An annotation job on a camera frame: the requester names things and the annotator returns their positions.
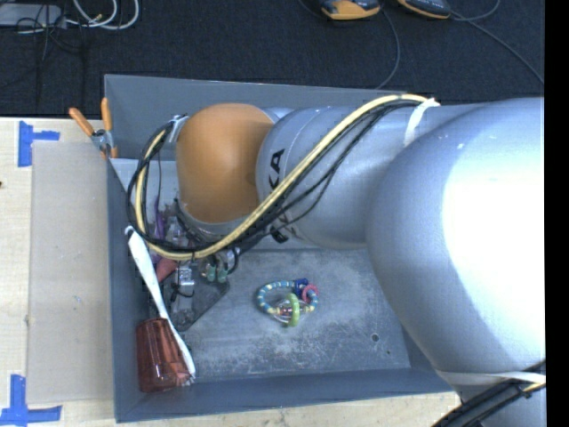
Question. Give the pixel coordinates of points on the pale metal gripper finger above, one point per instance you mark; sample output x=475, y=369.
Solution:
x=184, y=283

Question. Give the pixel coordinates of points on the black cylinder on white bracket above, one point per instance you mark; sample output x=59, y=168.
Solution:
x=279, y=235

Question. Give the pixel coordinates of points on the grey metal bin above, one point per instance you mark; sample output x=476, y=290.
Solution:
x=333, y=349

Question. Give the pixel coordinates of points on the white flat strip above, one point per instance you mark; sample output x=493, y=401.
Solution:
x=151, y=274

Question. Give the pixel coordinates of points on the pale flat board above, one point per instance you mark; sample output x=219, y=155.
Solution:
x=66, y=260

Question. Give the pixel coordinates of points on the red-brown clear plastic cup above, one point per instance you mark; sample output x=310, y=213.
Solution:
x=155, y=358

